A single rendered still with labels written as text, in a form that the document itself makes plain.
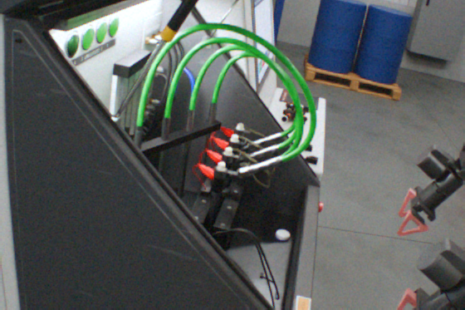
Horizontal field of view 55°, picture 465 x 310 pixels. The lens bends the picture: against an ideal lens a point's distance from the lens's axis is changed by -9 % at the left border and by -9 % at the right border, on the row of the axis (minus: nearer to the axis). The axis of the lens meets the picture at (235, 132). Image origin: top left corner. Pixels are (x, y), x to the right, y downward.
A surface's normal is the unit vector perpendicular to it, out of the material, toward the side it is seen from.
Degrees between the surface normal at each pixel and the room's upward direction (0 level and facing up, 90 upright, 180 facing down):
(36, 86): 90
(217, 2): 90
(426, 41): 90
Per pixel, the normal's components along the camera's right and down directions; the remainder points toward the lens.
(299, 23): -0.07, 0.40
